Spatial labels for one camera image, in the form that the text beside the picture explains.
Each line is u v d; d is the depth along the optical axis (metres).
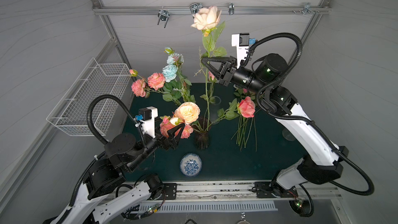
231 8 0.78
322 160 0.40
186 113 0.49
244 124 0.96
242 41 0.39
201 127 0.78
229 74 0.40
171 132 0.46
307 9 0.76
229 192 0.75
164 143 0.46
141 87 0.62
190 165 0.81
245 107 0.54
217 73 0.45
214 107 0.72
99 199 0.38
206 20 0.38
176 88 0.64
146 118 0.43
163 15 0.78
